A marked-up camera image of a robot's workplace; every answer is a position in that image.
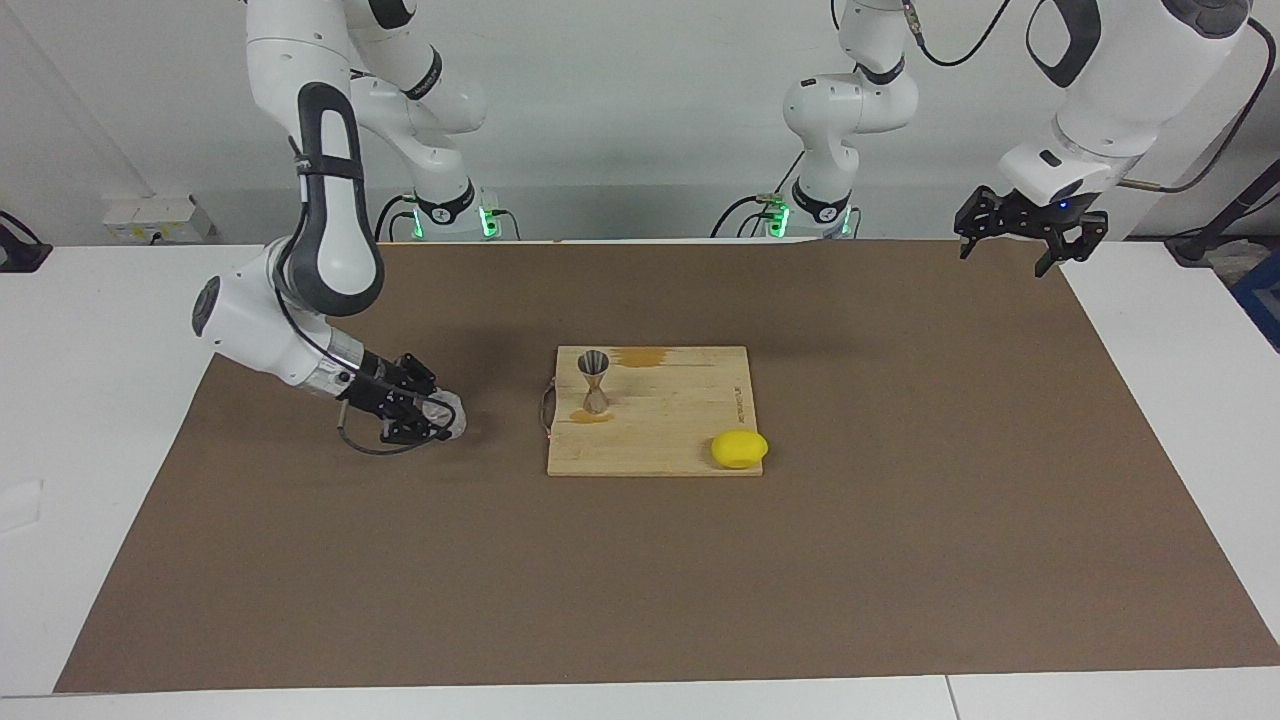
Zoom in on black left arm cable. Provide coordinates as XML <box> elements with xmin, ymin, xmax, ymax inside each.
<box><xmin>900</xmin><ymin>0</ymin><xmax>1278</xmax><ymax>194</ymax></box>

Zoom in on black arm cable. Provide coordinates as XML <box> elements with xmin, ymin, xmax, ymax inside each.
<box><xmin>900</xmin><ymin>0</ymin><xmax>1278</xmax><ymax>194</ymax></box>
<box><xmin>275</xmin><ymin>290</ymin><xmax>443</xmax><ymax>458</ymax></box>

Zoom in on black stand leg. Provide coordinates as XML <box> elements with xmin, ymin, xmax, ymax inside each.
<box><xmin>1165</xmin><ymin>160</ymin><xmax>1280</xmax><ymax>267</ymax></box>

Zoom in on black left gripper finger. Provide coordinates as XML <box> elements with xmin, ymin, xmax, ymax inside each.
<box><xmin>953</xmin><ymin>187</ymin><xmax>1006</xmax><ymax>259</ymax></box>
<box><xmin>1035</xmin><ymin>215</ymin><xmax>1109</xmax><ymax>278</ymax></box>

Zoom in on white paper piece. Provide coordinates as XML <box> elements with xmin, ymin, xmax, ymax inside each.
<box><xmin>0</xmin><ymin>480</ymin><xmax>46</xmax><ymax>533</ymax></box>

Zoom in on black base power cables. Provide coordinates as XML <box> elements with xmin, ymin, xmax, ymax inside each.
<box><xmin>711</xmin><ymin>150</ymin><xmax>861</xmax><ymax>240</ymax></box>

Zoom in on black clamp mount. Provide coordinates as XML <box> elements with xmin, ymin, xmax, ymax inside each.
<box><xmin>0</xmin><ymin>210</ymin><xmax>53</xmax><ymax>273</ymax></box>

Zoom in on yellow lemon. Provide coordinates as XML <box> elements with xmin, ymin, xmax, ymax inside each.
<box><xmin>711</xmin><ymin>430</ymin><xmax>770</xmax><ymax>470</ymax></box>

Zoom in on wooden cutting board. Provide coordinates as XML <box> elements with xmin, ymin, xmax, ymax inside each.
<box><xmin>540</xmin><ymin>346</ymin><xmax>765</xmax><ymax>478</ymax></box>

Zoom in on clear glass cup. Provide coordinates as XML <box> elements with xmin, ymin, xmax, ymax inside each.
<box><xmin>420</xmin><ymin>392</ymin><xmax>468</xmax><ymax>439</ymax></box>

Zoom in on brown table mat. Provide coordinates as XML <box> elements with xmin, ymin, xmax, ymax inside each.
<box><xmin>55</xmin><ymin>238</ymin><xmax>1280</xmax><ymax>693</ymax></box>

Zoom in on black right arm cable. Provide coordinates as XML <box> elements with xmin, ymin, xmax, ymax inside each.
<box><xmin>275</xmin><ymin>290</ymin><xmax>443</xmax><ymax>458</ymax></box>

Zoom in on white wall power strip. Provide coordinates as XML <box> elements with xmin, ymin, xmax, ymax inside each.
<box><xmin>103</xmin><ymin>195</ymin><xmax>216</xmax><ymax>245</ymax></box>

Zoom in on steel double jigger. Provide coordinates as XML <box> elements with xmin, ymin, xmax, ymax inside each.
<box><xmin>578</xmin><ymin>350</ymin><xmax>612</xmax><ymax>415</ymax></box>

